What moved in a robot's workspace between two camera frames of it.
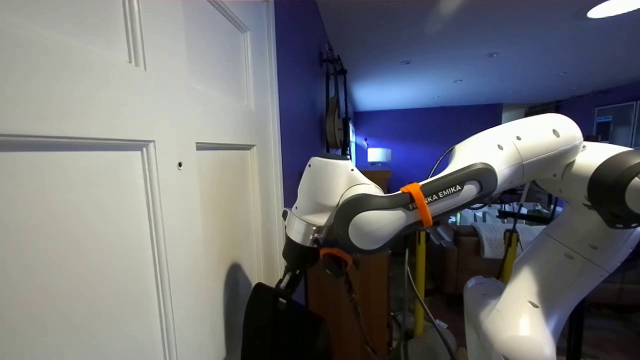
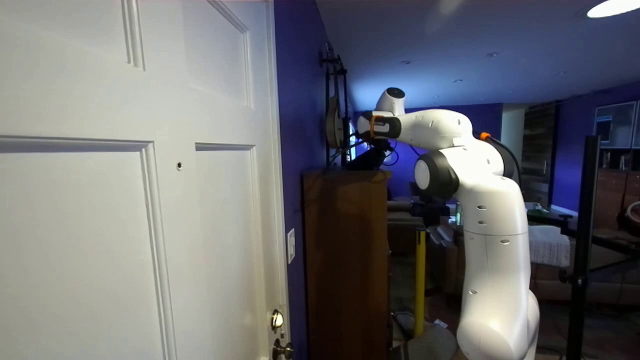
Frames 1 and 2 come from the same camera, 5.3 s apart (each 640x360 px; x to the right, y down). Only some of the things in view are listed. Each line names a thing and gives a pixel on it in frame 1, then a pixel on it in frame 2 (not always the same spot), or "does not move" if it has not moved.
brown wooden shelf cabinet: x=353 y=296 does not move
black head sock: x=274 y=326 to x=367 y=161
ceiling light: x=613 y=8 does not move
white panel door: x=141 y=176 does not move
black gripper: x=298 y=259 to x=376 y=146
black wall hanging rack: x=336 y=127 does not move
